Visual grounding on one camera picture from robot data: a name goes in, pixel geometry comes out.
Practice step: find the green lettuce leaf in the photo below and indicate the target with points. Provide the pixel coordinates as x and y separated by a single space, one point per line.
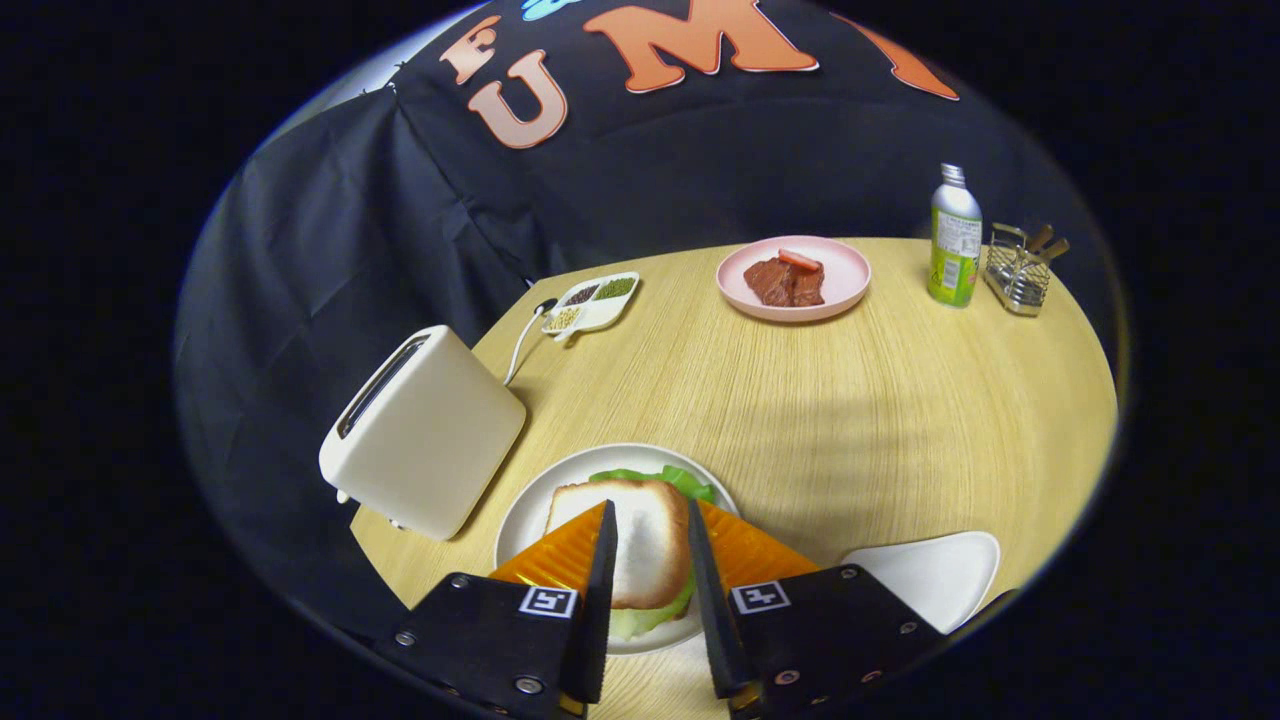
690 483

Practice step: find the white triangular dish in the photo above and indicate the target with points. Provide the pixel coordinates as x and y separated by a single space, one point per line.
930 575

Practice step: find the brown meat slice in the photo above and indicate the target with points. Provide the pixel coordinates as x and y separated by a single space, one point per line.
775 285

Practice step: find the toasted bread slice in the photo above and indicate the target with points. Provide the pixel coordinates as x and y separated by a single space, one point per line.
650 540

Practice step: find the pink plate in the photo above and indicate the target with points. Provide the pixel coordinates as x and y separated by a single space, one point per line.
845 285

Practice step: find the black backdrop cloth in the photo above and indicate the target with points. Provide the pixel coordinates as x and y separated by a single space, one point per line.
700 170

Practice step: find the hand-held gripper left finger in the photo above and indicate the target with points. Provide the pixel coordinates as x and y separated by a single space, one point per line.
598 620

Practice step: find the white toaster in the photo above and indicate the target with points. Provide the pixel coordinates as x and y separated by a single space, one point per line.
430 440

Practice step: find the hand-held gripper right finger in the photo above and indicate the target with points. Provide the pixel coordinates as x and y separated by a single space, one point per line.
715 620

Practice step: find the white round plate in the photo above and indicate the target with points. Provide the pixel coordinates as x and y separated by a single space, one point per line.
530 510

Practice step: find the white divided bean dish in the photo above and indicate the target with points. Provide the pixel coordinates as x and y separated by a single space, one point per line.
600 315

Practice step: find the red sausage strip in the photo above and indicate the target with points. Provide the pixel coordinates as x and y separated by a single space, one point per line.
798 260

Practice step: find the silver bottle with green label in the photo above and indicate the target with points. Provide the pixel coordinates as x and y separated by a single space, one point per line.
955 250

